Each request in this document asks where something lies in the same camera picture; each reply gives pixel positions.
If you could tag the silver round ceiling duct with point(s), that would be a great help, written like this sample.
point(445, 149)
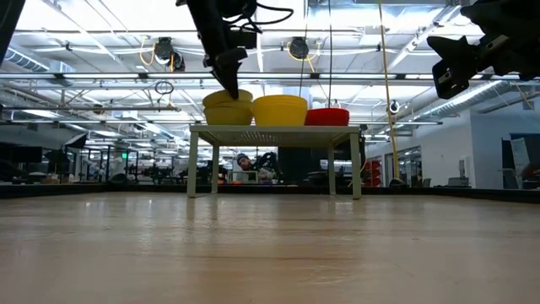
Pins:
point(468, 99)
point(21, 59)

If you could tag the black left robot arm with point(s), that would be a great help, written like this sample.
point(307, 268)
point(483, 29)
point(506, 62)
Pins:
point(6, 17)

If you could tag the person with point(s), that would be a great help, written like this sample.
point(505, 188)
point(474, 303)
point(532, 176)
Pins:
point(253, 166)

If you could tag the white poster board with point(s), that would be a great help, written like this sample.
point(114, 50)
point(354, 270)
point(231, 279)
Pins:
point(521, 160)

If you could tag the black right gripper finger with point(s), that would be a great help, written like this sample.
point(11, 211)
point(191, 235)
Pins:
point(451, 80)
point(457, 50)

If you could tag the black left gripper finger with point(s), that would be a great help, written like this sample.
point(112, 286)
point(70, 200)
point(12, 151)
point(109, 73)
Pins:
point(230, 67)

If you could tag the black softbox light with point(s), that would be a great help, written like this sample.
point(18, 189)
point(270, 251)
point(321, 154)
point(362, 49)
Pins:
point(76, 141)

